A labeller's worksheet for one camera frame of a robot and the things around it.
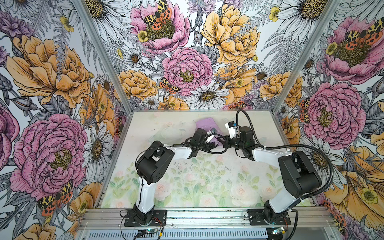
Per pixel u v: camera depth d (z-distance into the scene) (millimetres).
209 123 1072
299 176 471
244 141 745
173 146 606
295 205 549
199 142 775
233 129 836
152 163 519
